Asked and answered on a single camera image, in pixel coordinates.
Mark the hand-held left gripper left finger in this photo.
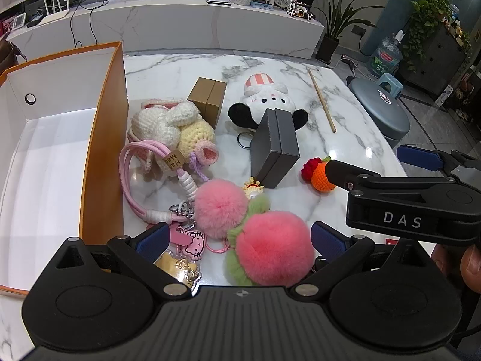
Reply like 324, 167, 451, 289
54, 223, 192, 298

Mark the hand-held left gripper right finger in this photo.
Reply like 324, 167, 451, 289
289, 221, 427, 298

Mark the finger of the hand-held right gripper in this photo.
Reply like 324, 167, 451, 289
325, 160, 384, 193
396, 145, 481, 183

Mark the crochet orange berry charm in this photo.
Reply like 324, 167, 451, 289
300, 156, 337, 192

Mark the gold cat charm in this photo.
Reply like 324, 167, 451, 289
156, 252, 201, 296

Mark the pink cat charm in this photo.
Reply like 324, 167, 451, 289
169, 226, 207, 261

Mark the coral pink pompom charm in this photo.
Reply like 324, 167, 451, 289
225, 211, 316, 287

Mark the pink cord lanyard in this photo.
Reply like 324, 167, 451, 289
119, 140, 200, 227

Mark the light pink pompom charm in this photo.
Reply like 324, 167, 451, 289
193, 180, 272, 239

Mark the pastel moon figurine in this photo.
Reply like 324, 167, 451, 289
242, 180, 269, 201

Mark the orange cardboard box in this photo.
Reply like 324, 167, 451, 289
0, 41, 130, 296

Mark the panda plush toy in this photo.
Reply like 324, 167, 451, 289
227, 71, 309, 150

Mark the cream crochet bunny toy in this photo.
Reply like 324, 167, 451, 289
128, 98, 219, 175

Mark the brown cardboard box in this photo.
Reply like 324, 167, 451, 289
187, 77, 228, 130

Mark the white marble desktop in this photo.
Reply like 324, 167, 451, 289
0, 52, 408, 350

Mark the person's right hand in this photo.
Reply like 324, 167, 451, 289
460, 246, 481, 295

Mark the grey round chair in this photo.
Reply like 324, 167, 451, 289
348, 77, 411, 147

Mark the wooden stick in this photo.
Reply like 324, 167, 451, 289
308, 69, 336, 133

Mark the dark grey box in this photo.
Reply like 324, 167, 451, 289
250, 108, 300, 189

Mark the blue plastic stool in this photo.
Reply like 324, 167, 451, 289
376, 73, 403, 96

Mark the grey cabinet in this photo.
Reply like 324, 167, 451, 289
406, 26, 468, 94

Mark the large water jug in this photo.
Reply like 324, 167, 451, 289
370, 30, 404, 78

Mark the potted long-leaf plant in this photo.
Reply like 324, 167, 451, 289
312, 0, 384, 64

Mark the green ivy plant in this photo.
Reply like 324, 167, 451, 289
400, 0, 472, 72

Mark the black and white cow toy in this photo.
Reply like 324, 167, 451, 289
287, 2, 314, 21

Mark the white marble counter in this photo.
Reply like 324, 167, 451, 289
5, 0, 326, 61

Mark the golden brown bag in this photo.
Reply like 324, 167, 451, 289
0, 39, 27, 68

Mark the white router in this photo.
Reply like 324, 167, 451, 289
39, 0, 72, 17

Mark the small white display device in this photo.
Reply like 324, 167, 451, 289
2, 13, 29, 32

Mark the black cable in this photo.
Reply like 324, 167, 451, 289
89, 0, 113, 44
69, 0, 83, 48

